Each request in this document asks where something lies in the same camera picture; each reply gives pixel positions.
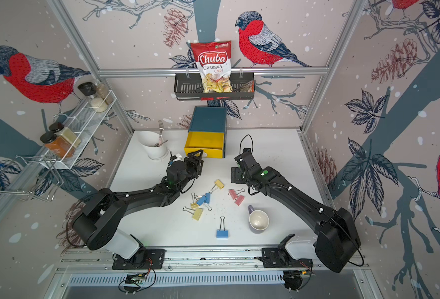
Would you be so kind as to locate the teal drawer cabinet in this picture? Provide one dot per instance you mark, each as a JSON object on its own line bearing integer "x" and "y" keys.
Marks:
{"x": 209, "y": 119}

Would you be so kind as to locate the chrome wire rack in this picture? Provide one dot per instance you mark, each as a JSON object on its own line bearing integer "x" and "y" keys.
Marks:
{"x": 27, "y": 178}

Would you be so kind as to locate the blue binder clip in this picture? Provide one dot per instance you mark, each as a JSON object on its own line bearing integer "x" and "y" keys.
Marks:
{"x": 202, "y": 200}
{"x": 222, "y": 232}
{"x": 207, "y": 201}

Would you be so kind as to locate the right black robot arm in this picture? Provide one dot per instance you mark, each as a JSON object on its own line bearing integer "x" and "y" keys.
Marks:
{"x": 337, "y": 235}

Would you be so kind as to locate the orange spice jar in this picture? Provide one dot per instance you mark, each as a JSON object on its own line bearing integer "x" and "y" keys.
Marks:
{"x": 58, "y": 145}

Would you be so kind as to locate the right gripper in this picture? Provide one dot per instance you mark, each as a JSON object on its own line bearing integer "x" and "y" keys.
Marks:
{"x": 235, "y": 172}

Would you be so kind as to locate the white wire spice rack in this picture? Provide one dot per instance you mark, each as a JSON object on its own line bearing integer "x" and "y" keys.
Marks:
{"x": 84, "y": 122}

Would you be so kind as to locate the brown spice jar rear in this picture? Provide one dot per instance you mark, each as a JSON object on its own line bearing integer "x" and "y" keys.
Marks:
{"x": 103, "y": 92}

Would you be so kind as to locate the yellow binder clip small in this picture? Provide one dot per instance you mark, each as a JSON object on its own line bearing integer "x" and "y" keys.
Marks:
{"x": 194, "y": 203}

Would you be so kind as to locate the black wire wall basket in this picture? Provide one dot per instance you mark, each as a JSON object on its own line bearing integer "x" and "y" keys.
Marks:
{"x": 194, "y": 87}

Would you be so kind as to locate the blue binder clip front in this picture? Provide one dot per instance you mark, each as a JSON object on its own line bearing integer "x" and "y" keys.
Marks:
{"x": 222, "y": 232}

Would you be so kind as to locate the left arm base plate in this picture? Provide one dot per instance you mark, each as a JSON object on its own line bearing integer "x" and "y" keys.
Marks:
{"x": 144, "y": 259}

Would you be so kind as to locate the metal fork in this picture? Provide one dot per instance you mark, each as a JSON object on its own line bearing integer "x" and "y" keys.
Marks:
{"x": 160, "y": 132}

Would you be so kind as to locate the Chuba cassava chips bag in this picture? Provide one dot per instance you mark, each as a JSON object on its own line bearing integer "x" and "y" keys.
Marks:
{"x": 213, "y": 60}

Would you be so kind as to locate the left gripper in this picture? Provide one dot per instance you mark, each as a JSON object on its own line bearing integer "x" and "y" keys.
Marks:
{"x": 195, "y": 163}

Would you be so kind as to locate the yellow top drawer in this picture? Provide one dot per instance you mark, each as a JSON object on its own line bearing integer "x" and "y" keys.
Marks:
{"x": 211, "y": 143}

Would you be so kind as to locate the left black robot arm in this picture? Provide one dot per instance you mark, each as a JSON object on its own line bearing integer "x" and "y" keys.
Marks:
{"x": 97, "y": 223}

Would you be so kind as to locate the purple mug white inside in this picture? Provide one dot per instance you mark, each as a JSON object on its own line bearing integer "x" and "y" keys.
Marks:
{"x": 258, "y": 220}

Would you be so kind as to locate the yellow binder clip lower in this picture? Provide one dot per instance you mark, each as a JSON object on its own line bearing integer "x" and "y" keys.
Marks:
{"x": 196, "y": 213}

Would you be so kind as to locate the white utensil cup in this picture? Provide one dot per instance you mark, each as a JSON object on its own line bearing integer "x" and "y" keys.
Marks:
{"x": 153, "y": 144}

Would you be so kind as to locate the white spice jar black lid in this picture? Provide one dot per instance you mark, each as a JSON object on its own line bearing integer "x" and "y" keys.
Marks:
{"x": 95, "y": 100}

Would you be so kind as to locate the yellow spice jar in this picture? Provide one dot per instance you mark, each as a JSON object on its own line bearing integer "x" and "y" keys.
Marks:
{"x": 62, "y": 131}

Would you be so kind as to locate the pink binder clip pair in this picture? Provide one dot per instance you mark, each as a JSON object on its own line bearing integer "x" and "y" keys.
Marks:
{"x": 235, "y": 193}
{"x": 239, "y": 199}

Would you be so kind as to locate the yellow binder clip upper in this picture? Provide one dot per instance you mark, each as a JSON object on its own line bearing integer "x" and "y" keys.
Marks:
{"x": 217, "y": 186}

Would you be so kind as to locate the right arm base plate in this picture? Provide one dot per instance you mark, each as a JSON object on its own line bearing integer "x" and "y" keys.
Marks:
{"x": 272, "y": 257}

